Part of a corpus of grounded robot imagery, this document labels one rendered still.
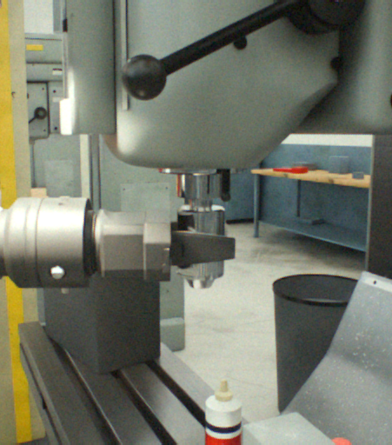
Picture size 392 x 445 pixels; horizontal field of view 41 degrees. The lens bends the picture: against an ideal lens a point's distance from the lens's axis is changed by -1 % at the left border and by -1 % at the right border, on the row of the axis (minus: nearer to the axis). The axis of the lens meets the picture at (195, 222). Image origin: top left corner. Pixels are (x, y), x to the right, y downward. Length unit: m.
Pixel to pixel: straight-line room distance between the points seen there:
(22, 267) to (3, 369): 1.90
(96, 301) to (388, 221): 0.46
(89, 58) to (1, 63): 1.75
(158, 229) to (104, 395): 0.40
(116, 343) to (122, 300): 0.07
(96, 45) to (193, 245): 0.19
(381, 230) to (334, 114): 0.37
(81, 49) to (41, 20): 9.33
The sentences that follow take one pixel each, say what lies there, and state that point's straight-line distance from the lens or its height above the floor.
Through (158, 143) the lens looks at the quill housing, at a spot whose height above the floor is 1.33.
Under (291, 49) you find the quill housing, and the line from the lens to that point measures 0.46.
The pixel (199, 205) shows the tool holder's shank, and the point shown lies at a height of 1.27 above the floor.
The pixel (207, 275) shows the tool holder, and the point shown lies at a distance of 0.51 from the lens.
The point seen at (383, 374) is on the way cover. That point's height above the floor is 1.01.
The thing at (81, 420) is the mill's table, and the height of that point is 0.97.
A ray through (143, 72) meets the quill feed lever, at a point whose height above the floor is 1.38.
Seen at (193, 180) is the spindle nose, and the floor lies 1.30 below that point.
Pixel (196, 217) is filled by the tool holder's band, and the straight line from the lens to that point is 0.50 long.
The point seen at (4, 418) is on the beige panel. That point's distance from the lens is 2.49.
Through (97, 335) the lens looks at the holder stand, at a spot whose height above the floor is 1.03.
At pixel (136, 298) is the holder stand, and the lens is 0.87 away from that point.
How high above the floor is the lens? 1.34
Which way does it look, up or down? 10 degrees down
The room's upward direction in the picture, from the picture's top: straight up
